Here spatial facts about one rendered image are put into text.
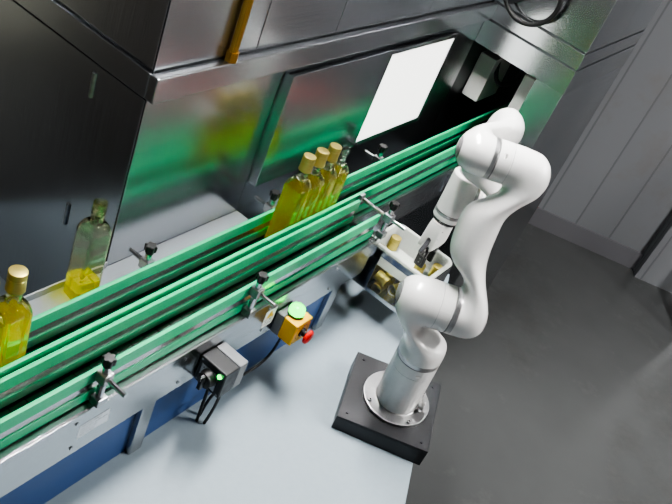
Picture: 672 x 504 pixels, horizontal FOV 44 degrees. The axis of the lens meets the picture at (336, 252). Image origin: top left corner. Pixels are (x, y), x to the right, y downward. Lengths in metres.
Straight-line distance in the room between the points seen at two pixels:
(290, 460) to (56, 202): 0.85
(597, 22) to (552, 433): 1.83
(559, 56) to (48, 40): 1.73
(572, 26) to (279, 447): 1.69
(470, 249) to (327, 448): 0.64
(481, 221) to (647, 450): 2.38
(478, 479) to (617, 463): 0.77
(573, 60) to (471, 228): 1.14
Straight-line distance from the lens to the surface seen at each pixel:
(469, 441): 3.60
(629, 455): 4.08
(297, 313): 2.12
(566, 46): 2.99
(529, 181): 1.96
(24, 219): 2.22
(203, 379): 1.92
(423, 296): 2.03
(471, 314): 2.05
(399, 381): 2.21
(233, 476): 2.08
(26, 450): 1.66
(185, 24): 1.74
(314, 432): 2.24
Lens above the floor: 2.36
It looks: 34 degrees down
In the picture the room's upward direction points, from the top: 24 degrees clockwise
